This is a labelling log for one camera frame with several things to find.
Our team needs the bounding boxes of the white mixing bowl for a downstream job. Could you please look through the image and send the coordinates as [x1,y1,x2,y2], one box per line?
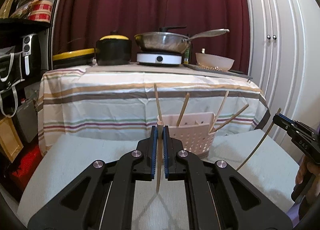
[196,53,234,71]

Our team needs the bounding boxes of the black white tote bag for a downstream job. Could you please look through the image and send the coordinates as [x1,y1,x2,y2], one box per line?
[1,47,24,118]

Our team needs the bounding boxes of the dark cutting board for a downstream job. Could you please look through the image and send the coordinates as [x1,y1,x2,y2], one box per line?
[183,64,252,80]

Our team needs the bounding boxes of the steel frying pan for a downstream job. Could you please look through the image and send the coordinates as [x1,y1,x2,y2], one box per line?
[135,29,229,54]

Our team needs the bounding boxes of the black air fryer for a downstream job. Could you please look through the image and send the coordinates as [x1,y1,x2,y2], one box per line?
[22,34,42,76]

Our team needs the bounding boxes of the wooden chopstick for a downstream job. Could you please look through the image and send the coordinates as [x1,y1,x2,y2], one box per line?
[236,122,281,171]
[176,93,190,127]
[210,103,249,133]
[153,83,163,122]
[208,90,229,134]
[156,121,163,194]

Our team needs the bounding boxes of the black shelf unit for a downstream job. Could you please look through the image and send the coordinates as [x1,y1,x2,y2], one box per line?
[0,0,62,171]

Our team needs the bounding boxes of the dark red curtain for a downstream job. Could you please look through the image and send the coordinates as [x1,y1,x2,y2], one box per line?
[53,0,250,73]

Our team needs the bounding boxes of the yellow black flat grill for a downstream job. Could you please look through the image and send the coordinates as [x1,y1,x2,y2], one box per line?
[52,48,95,69]

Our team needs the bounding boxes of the gold package on shelf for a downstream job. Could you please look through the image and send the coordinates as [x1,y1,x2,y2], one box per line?
[0,0,14,19]

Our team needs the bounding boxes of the red striped round tins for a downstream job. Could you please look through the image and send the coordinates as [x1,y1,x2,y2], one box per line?
[28,0,53,23]

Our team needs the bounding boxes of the white cabinet doors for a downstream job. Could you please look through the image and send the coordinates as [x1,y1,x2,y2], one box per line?
[241,0,320,163]

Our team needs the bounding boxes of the white perforated utensil basket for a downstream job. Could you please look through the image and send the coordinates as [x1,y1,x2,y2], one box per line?
[162,112,215,158]

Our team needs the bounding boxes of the wooden framed board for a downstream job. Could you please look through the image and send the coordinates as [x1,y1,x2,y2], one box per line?
[0,118,23,163]

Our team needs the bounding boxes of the black pot yellow lid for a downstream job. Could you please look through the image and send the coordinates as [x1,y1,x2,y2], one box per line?
[95,31,132,66]

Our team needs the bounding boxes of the person right hand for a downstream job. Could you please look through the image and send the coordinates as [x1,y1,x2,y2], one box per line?
[296,155,319,199]

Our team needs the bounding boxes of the olive oil bottle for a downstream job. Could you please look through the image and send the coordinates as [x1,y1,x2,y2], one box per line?
[183,46,190,64]

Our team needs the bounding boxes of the white induction cooker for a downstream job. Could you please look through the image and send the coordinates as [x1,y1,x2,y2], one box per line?
[137,53,182,66]

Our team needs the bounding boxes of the striped tablecloth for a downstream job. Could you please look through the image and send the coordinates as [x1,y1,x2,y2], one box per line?
[37,66,270,154]

